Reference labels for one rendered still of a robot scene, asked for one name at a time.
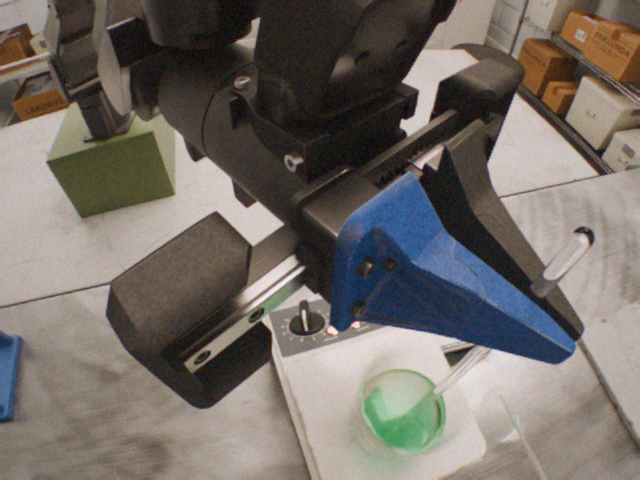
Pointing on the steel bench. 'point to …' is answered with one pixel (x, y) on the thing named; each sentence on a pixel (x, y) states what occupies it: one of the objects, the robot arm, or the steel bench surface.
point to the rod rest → (10, 347)
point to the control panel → (287, 342)
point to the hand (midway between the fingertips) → (490, 283)
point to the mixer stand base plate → (618, 362)
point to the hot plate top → (304, 381)
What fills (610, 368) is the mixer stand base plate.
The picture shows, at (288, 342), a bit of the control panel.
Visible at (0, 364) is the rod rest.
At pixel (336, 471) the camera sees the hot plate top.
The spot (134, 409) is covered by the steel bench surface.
